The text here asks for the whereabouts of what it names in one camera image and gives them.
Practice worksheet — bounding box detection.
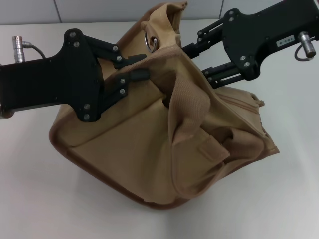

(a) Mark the right gripper cable with connector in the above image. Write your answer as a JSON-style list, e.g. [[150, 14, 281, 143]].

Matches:
[[295, 31, 318, 61]]

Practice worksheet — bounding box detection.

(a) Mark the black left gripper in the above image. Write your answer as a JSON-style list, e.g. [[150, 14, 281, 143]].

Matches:
[[0, 28, 151, 123]]

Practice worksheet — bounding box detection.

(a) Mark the gripper cable with connector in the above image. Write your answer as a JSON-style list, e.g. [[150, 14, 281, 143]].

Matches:
[[11, 35, 47, 60], [295, 31, 318, 61]]

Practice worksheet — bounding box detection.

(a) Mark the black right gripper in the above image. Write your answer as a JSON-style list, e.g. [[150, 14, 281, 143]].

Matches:
[[181, 0, 319, 90]]

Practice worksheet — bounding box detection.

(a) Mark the left gripper cable with connector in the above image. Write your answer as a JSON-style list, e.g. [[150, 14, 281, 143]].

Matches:
[[11, 35, 47, 60]]

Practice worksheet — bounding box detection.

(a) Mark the khaki canvas food bag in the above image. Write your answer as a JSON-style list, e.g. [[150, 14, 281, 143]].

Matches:
[[48, 0, 280, 213]]

